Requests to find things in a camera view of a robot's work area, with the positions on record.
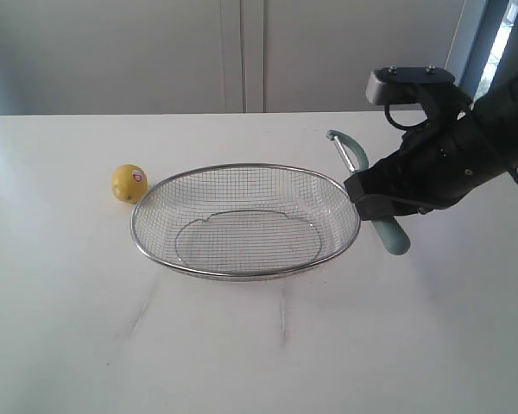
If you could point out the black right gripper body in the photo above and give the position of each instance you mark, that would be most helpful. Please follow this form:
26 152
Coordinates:
453 151

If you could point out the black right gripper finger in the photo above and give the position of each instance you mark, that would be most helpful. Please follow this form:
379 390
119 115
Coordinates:
373 207
382 180

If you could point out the teal handled peeler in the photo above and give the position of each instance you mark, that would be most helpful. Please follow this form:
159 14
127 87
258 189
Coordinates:
390 232

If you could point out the yellow lemon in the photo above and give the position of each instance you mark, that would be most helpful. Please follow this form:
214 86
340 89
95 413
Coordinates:
129 183

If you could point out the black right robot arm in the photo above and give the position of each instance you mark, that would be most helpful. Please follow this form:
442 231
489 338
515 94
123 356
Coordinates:
501 99

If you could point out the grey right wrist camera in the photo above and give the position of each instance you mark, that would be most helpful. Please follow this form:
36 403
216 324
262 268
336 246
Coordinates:
398 84

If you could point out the metal wire mesh basket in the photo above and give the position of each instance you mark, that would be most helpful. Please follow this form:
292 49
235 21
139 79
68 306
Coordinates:
244 221

